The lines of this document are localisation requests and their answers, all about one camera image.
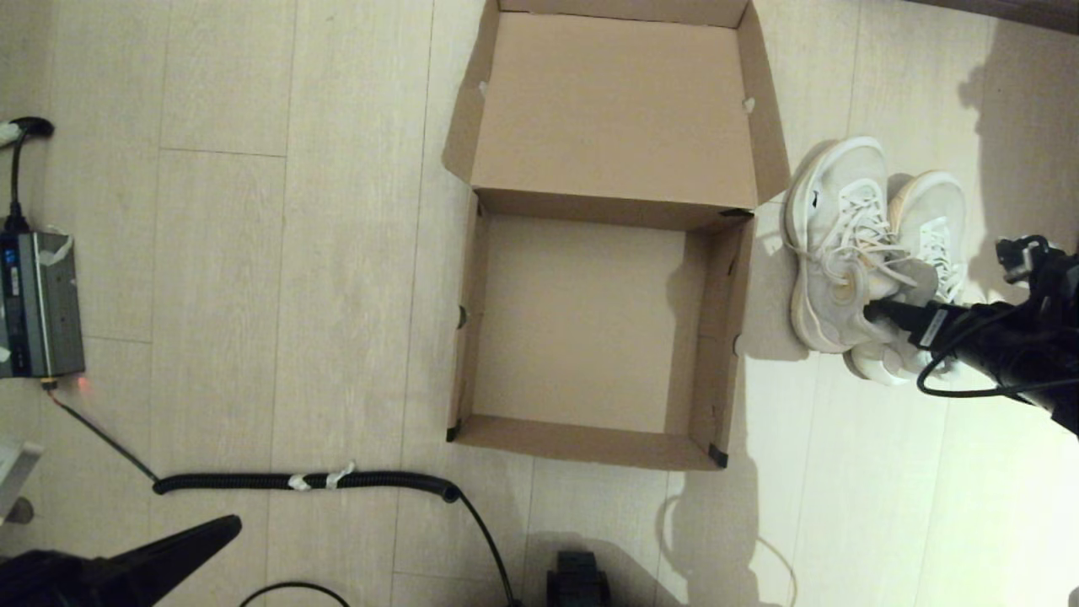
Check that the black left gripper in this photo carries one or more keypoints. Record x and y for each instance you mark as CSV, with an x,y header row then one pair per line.
x,y
50,586

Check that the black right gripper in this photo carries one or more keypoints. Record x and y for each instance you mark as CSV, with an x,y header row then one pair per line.
x,y
936,329

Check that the white lace-up sneaker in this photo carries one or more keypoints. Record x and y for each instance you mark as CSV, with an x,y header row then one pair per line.
x,y
834,253
936,219

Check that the brown cardboard shoe box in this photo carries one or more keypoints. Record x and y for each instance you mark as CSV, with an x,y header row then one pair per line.
x,y
582,337

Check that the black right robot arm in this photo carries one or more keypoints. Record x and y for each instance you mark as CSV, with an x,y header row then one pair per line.
x,y
1028,354

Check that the grey power supply box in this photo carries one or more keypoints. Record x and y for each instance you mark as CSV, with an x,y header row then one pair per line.
x,y
38,303

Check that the small grey round foot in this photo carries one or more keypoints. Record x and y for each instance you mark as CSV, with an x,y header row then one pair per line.
x,y
25,512

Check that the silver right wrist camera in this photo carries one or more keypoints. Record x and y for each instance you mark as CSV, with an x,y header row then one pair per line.
x,y
1020,257

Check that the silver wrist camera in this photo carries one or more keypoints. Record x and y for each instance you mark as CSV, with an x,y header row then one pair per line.
x,y
17,472
1020,257

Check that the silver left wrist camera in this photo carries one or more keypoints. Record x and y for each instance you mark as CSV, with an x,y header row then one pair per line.
x,y
17,472

